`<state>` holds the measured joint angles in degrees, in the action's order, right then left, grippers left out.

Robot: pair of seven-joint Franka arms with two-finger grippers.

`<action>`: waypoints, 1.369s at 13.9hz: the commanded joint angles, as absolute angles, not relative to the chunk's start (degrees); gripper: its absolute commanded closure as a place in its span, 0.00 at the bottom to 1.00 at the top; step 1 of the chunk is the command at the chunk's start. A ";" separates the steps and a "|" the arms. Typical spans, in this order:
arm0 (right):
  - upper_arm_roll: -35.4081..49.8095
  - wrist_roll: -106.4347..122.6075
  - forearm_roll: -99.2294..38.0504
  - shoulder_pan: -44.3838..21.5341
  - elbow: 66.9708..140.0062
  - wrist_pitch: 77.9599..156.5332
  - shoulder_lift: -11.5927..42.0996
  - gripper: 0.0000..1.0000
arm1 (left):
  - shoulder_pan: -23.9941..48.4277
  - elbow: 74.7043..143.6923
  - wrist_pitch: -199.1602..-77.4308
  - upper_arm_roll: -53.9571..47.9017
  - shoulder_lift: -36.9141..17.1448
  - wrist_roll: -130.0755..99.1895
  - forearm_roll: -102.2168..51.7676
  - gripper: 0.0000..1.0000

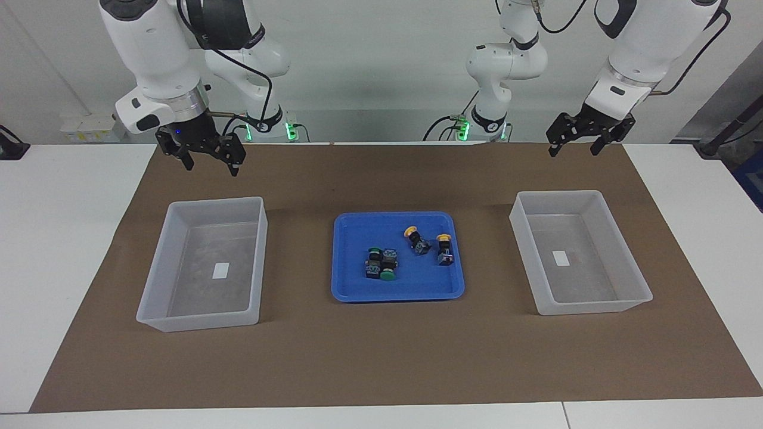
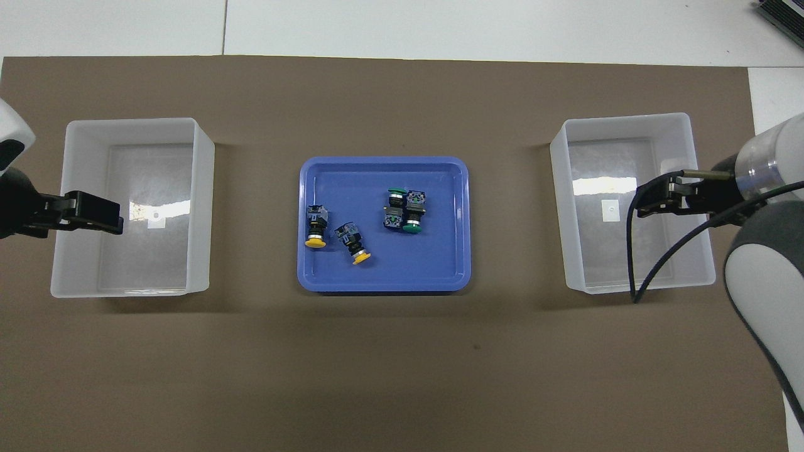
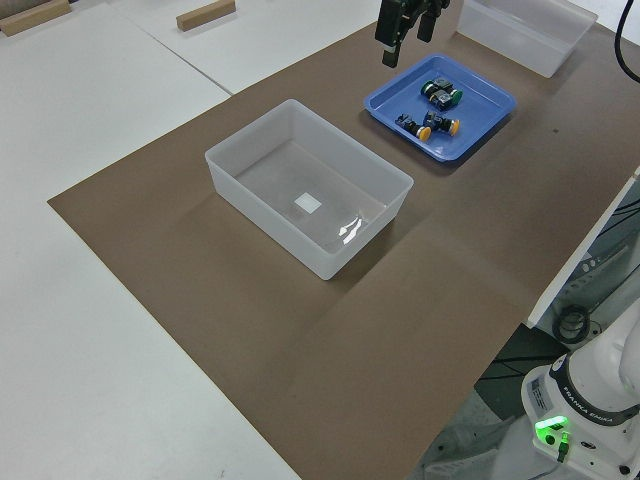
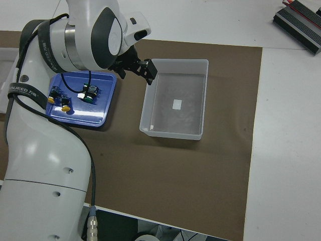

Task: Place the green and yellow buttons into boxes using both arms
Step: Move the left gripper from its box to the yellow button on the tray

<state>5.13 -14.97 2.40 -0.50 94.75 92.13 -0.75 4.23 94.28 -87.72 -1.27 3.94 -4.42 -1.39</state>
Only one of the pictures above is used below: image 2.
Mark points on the translucent white plastic box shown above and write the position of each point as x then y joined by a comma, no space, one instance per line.
81,207
666,251

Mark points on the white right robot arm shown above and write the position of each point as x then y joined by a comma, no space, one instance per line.
763,276

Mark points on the green push button switch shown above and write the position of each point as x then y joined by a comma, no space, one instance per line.
394,210
414,213

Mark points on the yellow push button switch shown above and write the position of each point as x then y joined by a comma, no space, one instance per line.
316,226
352,242

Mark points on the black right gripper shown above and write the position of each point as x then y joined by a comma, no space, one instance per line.
719,188

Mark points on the blue plastic tray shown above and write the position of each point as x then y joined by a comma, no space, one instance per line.
383,270

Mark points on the grey ribbed metal device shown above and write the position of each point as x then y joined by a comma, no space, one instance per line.
784,16

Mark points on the small white box label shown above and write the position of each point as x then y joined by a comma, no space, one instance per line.
610,211
155,219

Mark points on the brown paper table mat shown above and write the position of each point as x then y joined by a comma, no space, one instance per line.
402,364

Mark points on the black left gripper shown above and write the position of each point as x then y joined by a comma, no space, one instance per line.
25,210

